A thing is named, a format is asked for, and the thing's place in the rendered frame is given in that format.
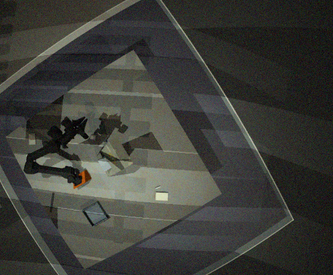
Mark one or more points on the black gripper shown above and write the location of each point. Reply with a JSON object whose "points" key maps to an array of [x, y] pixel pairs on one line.
{"points": [[80, 130]]}

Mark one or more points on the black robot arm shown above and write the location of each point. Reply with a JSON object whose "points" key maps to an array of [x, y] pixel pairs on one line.
{"points": [[53, 146]]}

